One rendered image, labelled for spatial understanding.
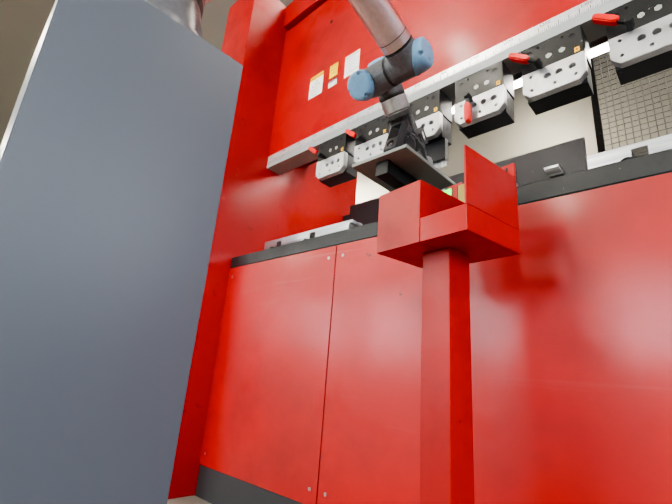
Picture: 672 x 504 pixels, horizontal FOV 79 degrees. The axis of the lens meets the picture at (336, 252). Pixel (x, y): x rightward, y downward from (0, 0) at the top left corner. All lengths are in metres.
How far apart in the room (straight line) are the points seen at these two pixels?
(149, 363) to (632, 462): 0.76
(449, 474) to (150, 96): 0.63
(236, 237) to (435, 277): 1.18
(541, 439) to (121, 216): 0.80
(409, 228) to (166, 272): 0.45
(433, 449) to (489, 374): 0.29
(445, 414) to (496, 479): 0.29
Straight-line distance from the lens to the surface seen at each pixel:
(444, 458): 0.71
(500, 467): 0.96
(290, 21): 2.43
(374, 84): 1.13
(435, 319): 0.73
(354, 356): 1.16
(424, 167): 1.16
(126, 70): 0.47
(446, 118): 1.44
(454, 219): 0.68
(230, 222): 1.78
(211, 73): 0.51
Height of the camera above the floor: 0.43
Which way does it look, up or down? 17 degrees up
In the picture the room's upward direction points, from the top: 5 degrees clockwise
